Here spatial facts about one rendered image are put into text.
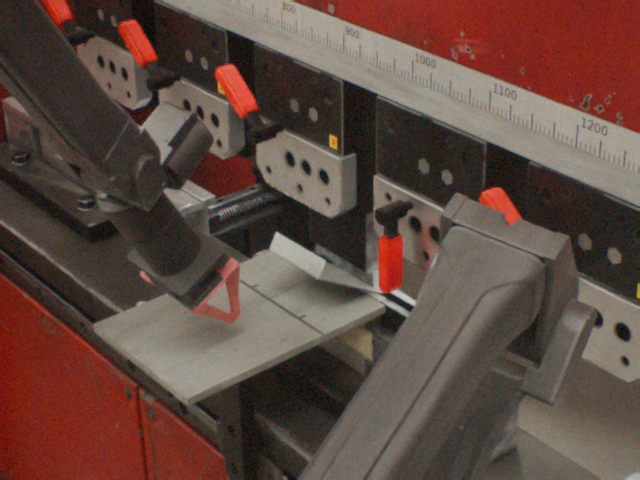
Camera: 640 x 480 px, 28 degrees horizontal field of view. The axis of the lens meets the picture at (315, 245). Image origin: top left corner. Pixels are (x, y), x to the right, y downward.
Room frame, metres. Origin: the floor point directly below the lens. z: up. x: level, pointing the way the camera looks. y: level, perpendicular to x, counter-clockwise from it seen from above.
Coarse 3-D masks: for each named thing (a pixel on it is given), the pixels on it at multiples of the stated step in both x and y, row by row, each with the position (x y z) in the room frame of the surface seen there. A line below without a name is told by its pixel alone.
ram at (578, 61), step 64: (192, 0) 1.41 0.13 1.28; (320, 0) 1.23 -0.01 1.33; (384, 0) 1.15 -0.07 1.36; (448, 0) 1.09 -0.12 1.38; (512, 0) 1.03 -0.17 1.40; (576, 0) 0.98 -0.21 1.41; (320, 64) 1.23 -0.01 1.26; (512, 64) 1.03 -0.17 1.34; (576, 64) 0.97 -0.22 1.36; (512, 128) 1.02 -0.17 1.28
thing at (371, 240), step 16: (320, 224) 1.28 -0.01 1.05; (336, 224) 1.26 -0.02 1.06; (352, 224) 1.24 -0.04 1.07; (368, 224) 1.22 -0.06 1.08; (320, 240) 1.28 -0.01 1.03; (336, 240) 1.26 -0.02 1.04; (352, 240) 1.24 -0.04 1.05; (368, 240) 1.22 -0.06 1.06; (336, 256) 1.27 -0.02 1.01; (352, 256) 1.24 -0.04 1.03; (368, 256) 1.22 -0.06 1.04; (352, 272) 1.25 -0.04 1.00; (368, 272) 1.22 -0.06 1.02
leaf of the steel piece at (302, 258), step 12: (276, 240) 1.22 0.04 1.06; (288, 240) 1.21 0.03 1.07; (276, 252) 1.22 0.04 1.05; (288, 252) 1.20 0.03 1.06; (300, 252) 1.19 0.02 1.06; (312, 252) 1.18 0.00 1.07; (300, 264) 1.18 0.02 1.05; (312, 264) 1.17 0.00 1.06; (324, 264) 1.16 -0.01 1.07; (324, 276) 1.18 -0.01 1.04; (336, 276) 1.21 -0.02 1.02; (348, 276) 1.24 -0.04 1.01; (360, 288) 1.20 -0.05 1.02; (372, 288) 1.22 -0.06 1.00
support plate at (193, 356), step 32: (224, 288) 1.23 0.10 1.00; (256, 288) 1.23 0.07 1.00; (288, 288) 1.23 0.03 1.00; (320, 288) 1.22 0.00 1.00; (352, 288) 1.22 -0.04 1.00; (128, 320) 1.17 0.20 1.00; (160, 320) 1.17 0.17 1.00; (192, 320) 1.16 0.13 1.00; (256, 320) 1.16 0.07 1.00; (288, 320) 1.16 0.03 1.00; (320, 320) 1.16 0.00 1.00; (352, 320) 1.16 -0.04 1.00; (128, 352) 1.11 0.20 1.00; (160, 352) 1.10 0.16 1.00; (192, 352) 1.10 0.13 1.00; (224, 352) 1.10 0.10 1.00; (256, 352) 1.10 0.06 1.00; (288, 352) 1.10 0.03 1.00; (192, 384) 1.05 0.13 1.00; (224, 384) 1.05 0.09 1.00
